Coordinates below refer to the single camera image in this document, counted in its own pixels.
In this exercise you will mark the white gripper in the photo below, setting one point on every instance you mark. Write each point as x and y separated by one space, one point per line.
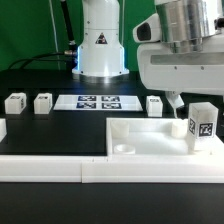
197 72

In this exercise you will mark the white square tabletop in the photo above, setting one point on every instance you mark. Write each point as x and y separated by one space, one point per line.
152 137

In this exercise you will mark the white front fence bar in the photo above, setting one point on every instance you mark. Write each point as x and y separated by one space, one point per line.
163 169

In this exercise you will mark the white fence bar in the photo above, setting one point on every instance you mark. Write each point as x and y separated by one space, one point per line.
163 169
3 129

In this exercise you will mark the white sheet with markers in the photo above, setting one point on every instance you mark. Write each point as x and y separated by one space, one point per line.
98 103

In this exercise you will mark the white left fence bar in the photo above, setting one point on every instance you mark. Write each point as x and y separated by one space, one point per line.
3 129

